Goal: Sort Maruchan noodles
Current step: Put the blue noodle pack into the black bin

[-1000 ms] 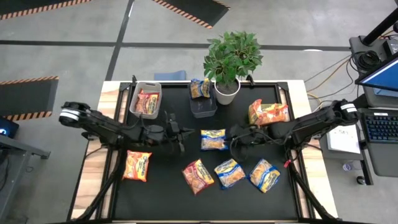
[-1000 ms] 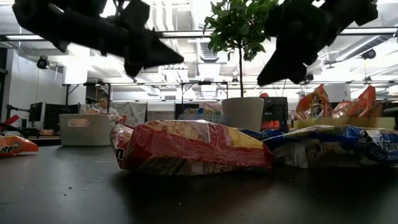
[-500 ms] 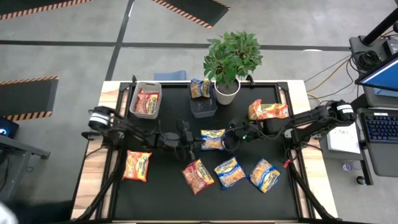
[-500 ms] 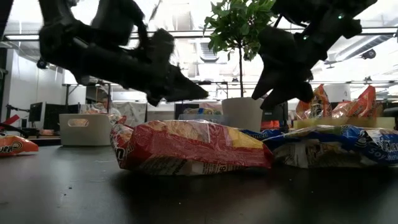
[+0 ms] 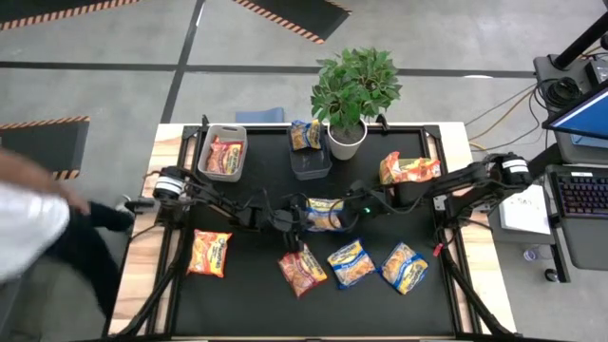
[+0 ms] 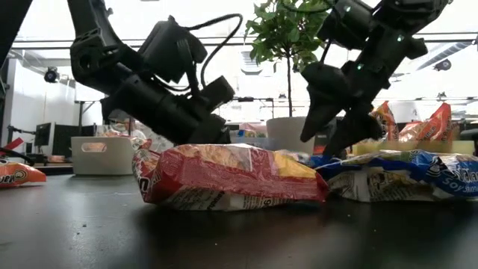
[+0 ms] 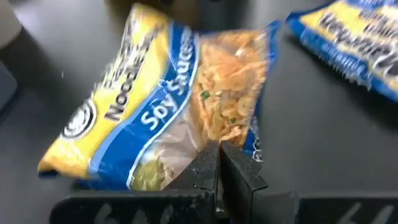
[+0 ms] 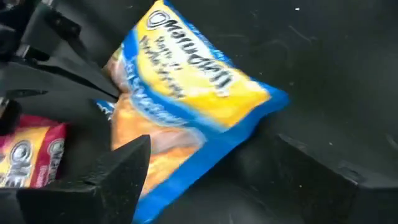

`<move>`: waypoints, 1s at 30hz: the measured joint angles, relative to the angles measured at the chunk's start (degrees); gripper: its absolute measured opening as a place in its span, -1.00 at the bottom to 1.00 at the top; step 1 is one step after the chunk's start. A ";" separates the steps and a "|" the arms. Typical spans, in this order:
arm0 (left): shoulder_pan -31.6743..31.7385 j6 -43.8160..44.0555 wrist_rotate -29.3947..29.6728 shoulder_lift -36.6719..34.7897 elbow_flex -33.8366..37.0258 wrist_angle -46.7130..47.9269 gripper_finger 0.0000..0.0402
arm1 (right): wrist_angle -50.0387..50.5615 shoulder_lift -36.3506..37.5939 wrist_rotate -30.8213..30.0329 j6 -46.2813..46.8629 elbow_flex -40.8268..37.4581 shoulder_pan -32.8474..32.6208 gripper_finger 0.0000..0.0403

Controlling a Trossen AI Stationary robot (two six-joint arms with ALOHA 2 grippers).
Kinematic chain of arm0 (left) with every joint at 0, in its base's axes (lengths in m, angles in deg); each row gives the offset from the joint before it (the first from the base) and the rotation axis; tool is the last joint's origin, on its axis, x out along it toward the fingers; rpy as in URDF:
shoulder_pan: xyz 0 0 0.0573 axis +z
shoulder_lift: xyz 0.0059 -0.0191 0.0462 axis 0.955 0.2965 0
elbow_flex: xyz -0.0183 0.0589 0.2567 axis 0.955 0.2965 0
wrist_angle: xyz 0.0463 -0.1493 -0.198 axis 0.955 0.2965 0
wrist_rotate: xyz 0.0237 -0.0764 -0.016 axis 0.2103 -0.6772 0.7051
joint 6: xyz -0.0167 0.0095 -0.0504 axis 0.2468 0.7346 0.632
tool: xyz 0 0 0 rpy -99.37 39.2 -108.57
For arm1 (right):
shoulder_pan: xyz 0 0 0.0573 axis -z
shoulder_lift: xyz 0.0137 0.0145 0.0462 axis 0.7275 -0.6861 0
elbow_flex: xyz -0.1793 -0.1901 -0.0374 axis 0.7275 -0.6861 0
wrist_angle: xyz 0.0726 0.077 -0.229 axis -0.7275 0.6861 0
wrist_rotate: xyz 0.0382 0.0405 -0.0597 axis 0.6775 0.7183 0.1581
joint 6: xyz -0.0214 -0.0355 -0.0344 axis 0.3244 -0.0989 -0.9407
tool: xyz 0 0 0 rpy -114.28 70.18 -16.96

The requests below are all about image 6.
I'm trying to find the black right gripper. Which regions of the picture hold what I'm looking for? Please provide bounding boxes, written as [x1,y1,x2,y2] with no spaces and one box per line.
[300,22,429,158]

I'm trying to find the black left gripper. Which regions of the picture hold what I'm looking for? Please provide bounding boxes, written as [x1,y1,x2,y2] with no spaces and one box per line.
[100,76,232,145]

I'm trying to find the blue Maruchan noodle pack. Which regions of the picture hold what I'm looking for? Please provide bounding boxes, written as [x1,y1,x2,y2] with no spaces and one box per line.
[237,128,268,140]
[309,148,478,203]

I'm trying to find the red Maruchan noodle pack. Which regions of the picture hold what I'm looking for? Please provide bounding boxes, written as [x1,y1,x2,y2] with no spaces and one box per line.
[97,129,132,138]
[131,137,329,213]

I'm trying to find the person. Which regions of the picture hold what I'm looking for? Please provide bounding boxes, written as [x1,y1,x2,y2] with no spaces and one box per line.
[107,117,147,140]

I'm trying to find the dark overhead crossbar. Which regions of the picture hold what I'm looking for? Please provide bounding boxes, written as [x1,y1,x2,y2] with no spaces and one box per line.
[10,31,478,50]

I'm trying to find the green leafy plant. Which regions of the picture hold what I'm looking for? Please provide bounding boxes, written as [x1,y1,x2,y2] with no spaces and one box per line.
[244,0,333,117]

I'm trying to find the yellow-green plastic bin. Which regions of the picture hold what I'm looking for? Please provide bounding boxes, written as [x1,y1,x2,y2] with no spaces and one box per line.
[350,140,476,156]

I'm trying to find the black ceiling spotlight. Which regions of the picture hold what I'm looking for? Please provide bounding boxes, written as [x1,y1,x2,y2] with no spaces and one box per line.
[43,67,60,84]
[434,58,453,72]

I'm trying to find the light grey plastic bin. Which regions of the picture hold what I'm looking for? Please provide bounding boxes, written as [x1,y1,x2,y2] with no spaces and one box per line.
[70,136,136,176]

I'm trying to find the black chair back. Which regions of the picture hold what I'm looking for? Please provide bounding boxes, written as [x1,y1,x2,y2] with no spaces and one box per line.
[459,129,478,151]

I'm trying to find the black computer monitor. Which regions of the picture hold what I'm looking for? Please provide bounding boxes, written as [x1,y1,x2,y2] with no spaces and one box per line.
[34,122,53,147]
[52,124,96,150]

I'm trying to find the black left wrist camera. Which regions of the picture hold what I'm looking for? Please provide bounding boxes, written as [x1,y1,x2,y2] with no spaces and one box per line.
[200,75,237,112]

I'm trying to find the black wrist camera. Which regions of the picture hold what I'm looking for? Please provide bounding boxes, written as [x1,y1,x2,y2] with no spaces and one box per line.
[200,75,237,112]
[300,61,352,99]

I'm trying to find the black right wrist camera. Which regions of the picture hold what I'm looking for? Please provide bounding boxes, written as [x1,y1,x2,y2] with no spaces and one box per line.
[300,61,352,99]

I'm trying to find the black left camera cable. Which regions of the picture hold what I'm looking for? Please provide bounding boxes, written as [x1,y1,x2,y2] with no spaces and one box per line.
[184,13,244,90]

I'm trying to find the red strap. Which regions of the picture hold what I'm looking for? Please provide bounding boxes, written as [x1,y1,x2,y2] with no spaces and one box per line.
[7,137,29,151]

